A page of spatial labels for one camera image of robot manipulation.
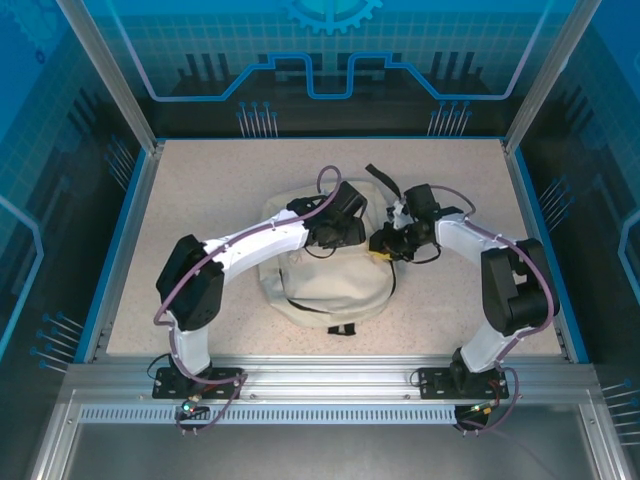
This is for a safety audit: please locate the cream canvas backpack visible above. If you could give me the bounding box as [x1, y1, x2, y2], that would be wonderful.
[257, 162, 402, 337]

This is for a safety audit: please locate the grey metal front tray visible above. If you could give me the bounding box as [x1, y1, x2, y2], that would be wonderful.
[29, 389, 626, 480]

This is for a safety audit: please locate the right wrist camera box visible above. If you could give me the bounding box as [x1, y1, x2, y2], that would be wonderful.
[389, 198, 415, 231]

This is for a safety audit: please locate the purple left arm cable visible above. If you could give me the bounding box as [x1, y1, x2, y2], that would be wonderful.
[152, 165, 346, 436]

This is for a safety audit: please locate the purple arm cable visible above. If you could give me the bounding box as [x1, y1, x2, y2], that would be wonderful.
[429, 184, 561, 436]
[152, 165, 346, 436]

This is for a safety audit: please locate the aluminium mounting rail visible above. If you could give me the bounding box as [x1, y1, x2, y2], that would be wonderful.
[64, 355, 601, 401]

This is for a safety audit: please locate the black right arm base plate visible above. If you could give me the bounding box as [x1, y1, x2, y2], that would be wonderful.
[417, 368, 510, 400]

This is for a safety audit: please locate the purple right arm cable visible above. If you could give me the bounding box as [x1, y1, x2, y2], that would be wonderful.
[429, 184, 561, 436]

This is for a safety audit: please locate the aluminium frame post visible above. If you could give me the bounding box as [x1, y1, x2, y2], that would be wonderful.
[55, 0, 162, 154]
[502, 0, 604, 154]

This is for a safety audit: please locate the slotted grey cable duct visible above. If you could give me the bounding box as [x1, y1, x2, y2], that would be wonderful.
[78, 405, 459, 426]

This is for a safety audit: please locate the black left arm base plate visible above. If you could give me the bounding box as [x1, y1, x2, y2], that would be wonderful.
[152, 367, 245, 400]

